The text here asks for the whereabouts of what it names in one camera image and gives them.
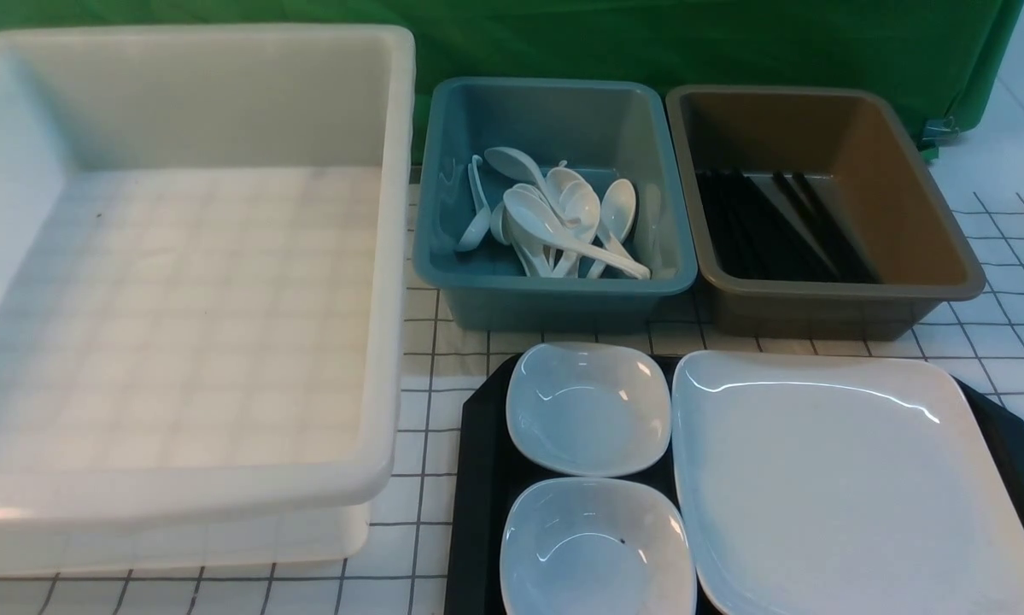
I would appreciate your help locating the black serving tray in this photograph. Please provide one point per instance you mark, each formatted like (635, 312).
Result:
(492, 474)

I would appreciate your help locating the small white bowl front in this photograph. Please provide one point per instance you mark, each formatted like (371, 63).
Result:
(577, 545)

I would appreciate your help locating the small white bowl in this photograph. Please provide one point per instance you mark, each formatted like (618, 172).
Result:
(589, 410)
(577, 545)

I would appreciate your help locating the large white square plate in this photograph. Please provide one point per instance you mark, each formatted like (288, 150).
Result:
(815, 484)

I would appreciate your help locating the white ceramic soup spoon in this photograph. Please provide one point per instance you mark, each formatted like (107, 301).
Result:
(538, 220)

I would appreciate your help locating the large white plastic tub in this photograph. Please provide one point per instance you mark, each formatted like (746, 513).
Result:
(199, 366)

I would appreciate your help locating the teal plastic bin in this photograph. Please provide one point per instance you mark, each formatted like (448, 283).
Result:
(605, 130)

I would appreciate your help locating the pile of white spoons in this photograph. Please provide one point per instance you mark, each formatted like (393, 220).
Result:
(500, 169)

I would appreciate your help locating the black chopsticks bundle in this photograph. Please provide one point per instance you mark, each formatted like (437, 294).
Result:
(754, 238)

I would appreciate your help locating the brown plastic bin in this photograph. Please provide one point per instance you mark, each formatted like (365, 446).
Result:
(855, 151)

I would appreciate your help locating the metal binder clip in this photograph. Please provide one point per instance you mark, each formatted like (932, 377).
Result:
(938, 131)

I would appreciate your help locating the green cloth backdrop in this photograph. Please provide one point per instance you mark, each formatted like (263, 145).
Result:
(320, 83)

